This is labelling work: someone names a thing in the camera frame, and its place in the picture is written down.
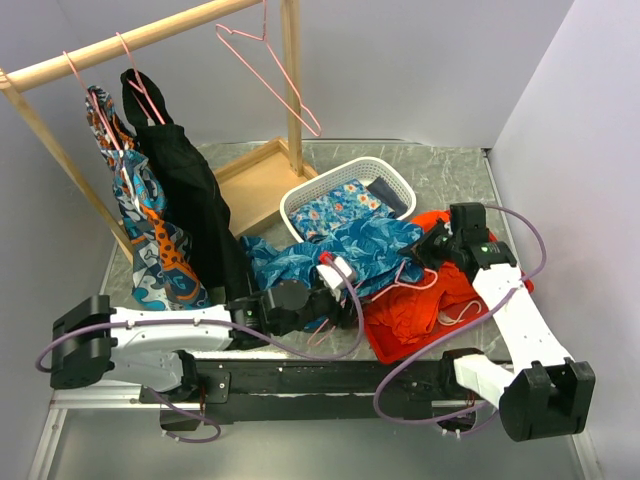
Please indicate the pink wire hanger front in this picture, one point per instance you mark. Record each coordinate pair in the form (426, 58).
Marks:
(322, 333)

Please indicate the blue floral shorts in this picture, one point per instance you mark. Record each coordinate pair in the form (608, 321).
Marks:
(344, 204)

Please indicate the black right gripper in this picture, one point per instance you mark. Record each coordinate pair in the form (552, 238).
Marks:
(421, 249)

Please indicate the orange blue patterned shorts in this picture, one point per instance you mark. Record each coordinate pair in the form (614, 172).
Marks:
(162, 277)

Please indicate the black sport shorts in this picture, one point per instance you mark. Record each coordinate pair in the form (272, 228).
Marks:
(195, 201)

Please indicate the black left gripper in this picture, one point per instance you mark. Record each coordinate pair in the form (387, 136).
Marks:
(340, 315)

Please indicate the blue shark print shorts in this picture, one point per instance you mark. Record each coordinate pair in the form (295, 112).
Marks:
(371, 247)

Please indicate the red plastic tray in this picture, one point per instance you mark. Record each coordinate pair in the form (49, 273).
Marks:
(400, 350)

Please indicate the white perforated plastic basket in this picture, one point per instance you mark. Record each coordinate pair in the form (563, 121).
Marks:
(365, 169)

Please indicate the pink wire hanger far left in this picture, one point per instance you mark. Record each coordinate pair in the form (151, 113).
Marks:
(94, 101)

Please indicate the dark navy folded garment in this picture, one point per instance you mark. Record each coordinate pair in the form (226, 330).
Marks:
(383, 191)

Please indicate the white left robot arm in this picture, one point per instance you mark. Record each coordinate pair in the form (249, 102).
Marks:
(95, 341)

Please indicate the pink wire hanger with black shorts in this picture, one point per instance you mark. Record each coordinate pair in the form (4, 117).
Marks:
(141, 94)

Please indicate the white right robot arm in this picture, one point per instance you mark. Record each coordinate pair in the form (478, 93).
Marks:
(546, 393)

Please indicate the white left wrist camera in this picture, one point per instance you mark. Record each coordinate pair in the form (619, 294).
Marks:
(333, 271)

